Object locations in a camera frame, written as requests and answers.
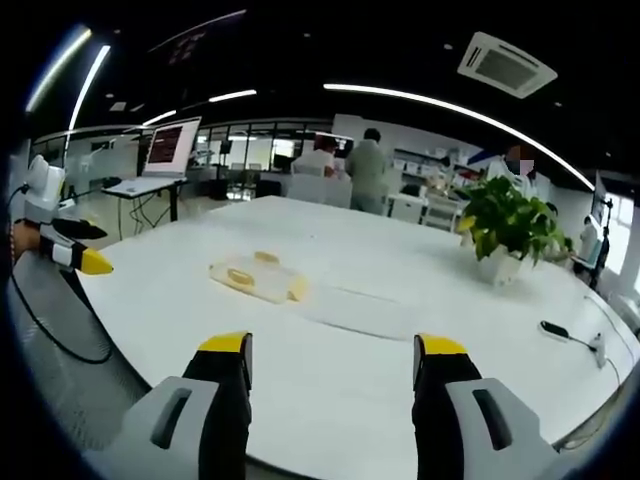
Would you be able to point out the short ceiling light strip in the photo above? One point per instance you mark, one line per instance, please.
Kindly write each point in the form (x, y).
(232, 95)

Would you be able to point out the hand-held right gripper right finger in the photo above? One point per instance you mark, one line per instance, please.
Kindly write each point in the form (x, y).
(510, 435)

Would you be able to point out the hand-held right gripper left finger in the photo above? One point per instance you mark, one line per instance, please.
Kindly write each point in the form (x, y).
(165, 435)

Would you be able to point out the pale yellow plastic buckle part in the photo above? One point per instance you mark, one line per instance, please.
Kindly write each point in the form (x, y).
(239, 274)
(266, 257)

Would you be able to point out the white plug adapter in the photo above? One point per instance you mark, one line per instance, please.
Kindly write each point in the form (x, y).
(599, 345)

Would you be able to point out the clear plastic sheet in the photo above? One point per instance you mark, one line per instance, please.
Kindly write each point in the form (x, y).
(365, 312)

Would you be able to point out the white storage cart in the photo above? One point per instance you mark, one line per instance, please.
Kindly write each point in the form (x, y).
(425, 210)

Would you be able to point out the clear plastic bag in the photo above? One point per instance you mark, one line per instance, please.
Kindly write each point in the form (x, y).
(272, 280)

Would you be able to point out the green potted plant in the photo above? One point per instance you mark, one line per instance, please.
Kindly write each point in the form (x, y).
(510, 215)

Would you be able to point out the person's left hand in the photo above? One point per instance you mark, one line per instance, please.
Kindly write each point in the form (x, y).
(26, 241)

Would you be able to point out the white desk with black legs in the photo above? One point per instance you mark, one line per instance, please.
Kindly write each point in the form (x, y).
(145, 192)

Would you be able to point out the silver open laptop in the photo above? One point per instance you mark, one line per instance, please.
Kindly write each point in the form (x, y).
(170, 145)

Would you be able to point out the yellow plastic piece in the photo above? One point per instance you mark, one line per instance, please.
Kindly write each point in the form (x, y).
(296, 290)

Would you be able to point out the long ceiling light strip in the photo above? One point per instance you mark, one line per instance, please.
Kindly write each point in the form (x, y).
(450, 107)

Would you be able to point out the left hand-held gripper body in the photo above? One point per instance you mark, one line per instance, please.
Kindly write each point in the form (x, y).
(42, 185)

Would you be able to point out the black tripod stand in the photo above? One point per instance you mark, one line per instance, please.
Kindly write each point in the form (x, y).
(606, 240)

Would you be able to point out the white ceiling air conditioner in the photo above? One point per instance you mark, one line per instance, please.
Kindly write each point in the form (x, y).
(506, 65)

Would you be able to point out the small black device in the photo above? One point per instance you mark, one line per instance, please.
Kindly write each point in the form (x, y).
(552, 330)

